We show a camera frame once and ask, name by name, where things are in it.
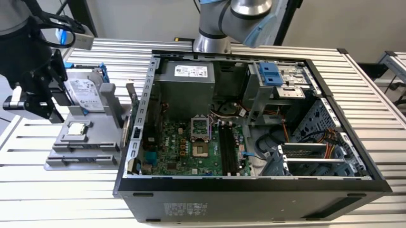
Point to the metal frame table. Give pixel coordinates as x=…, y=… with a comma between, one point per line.
x=391, y=58

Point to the grey power supply unit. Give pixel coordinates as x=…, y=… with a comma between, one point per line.
x=183, y=95

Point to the silver CPU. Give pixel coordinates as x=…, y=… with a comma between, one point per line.
x=76, y=129

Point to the CPU socket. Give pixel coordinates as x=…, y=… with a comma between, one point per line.
x=199, y=149

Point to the green motherboard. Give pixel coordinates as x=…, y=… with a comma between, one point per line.
x=205, y=164

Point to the green graphics card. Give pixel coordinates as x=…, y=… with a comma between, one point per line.
x=135, y=107

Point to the yellow square inductor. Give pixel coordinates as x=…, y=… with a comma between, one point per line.
x=183, y=147
x=183, y=153
x=183, y=141

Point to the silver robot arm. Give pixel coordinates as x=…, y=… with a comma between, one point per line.
x=240, y=7

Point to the metal disk bay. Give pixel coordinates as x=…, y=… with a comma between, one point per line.
x=304, y=160

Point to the black RAM slot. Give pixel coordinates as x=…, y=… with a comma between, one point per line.
x=233, y=148
x=229, y=148
x=221, y=148
x=225, y=148

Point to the black PC case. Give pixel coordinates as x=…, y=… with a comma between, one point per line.
x=221, y=204

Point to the teal board connector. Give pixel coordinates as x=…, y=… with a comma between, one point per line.
x=151, y=158

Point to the black frame post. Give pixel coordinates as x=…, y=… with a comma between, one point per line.
x=287, y=23
x=79, y=9

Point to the blue plastic drive latch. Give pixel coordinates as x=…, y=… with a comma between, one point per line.
x=269, y=71

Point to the hard disk in blue carrier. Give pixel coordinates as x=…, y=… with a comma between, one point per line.
x=84, y=92

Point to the white label tag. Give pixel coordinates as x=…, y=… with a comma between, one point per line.
x=241, y=113

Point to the grey parts rack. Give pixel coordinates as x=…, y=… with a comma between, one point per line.
x=95, y=133

